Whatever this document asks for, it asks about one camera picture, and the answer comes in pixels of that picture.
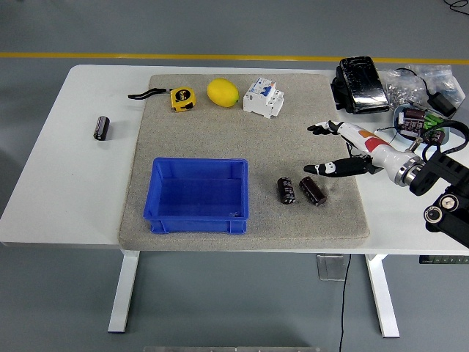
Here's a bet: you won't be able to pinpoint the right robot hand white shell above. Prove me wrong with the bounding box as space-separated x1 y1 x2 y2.
303 120 415 183

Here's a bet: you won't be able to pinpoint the black printed cylindrical battery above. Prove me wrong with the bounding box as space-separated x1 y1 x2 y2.
276 176 297 205

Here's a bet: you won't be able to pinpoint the blue plastic box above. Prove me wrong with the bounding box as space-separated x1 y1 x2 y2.
142 157 251 235

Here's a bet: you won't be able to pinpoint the dark cylindrical battery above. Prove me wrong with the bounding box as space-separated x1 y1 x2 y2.
93 115 111 142

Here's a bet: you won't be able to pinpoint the light blue tray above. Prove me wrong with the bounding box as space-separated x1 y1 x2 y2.
393 104 452 150

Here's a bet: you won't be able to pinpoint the white module with dark cylinders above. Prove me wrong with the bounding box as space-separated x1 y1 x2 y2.
398 117 423 140

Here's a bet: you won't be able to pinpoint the small brown capacitor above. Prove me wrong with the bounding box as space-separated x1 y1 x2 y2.
421 130 446 146
404 108 426 124

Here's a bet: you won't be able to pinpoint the clear bag of screws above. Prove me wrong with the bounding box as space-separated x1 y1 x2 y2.
380 65 466 111

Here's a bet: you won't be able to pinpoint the green plastic connectors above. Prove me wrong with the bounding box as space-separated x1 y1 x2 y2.
424 114 446 131

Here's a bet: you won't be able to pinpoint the white circuit breaker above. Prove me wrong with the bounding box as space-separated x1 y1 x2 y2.
242 76 286 120

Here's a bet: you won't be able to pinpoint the grey-brown mat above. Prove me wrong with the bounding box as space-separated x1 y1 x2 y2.
117 73 371 252

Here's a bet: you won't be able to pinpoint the table height control panel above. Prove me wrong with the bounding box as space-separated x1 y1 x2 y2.
418 255 469 265

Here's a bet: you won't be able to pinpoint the yellow lemon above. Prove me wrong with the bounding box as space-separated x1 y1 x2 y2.
207 78 240 109

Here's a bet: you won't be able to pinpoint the thin black wire loop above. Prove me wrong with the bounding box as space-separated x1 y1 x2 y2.
374 124 400 146

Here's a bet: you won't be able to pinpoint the black power adapter with cord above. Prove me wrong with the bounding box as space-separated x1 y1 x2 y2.
396 67 459 119

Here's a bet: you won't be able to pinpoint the grey metal bracket box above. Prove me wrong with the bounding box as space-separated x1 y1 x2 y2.
316 253 348 282

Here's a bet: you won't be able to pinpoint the black hanging cable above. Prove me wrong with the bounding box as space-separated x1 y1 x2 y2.
337 253 352 352

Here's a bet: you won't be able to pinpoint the black floor cable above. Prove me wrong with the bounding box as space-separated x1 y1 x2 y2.
443 0 469 15

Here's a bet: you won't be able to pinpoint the yellow tape measure with strap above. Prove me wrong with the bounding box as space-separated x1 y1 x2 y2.
128 87 196 113

